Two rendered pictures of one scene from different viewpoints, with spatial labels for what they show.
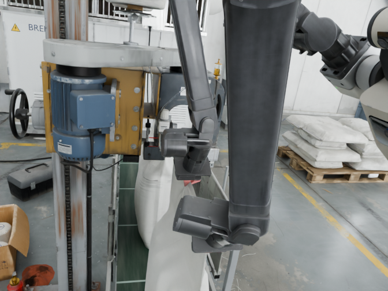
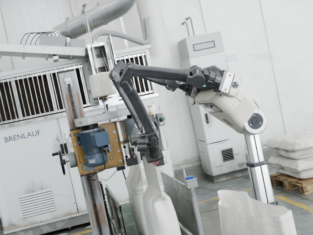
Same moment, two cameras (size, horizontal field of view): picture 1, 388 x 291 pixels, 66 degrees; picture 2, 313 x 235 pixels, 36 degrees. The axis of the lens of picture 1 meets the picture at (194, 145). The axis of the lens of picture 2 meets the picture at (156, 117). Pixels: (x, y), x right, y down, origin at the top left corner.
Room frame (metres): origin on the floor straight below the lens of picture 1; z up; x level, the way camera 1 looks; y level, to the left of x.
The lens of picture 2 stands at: (-2.38, -0.33, 1.49)
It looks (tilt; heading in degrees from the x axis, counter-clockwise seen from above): 3 degrees down; 4
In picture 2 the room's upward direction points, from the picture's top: 12 degrees counter-clockwise
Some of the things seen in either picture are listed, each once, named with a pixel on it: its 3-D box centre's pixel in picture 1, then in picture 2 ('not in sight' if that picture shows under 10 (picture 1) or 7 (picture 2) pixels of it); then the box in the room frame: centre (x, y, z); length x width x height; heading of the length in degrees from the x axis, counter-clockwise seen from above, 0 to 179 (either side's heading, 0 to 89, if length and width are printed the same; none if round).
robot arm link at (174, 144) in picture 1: (186, 135); (138, 134); (0.72, 0.02, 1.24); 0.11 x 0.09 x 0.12; 106
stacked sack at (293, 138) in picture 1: (310, 139); (296, 157); (3.82, -1.52, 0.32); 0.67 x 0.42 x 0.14; 109
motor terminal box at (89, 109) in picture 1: (92, 112); (100, 141); (0.78, 0.28, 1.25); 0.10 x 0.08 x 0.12; 130
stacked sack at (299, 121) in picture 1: (314, 122); (292, 139); (3.82, -1.51, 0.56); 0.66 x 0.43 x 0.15; 102
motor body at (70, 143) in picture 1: (79, 115); (93, 147); (0.86, 0.35, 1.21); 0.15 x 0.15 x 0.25
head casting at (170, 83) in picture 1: (183, 100); (139, 132); (1.22, 0.07, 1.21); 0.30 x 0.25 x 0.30; 15
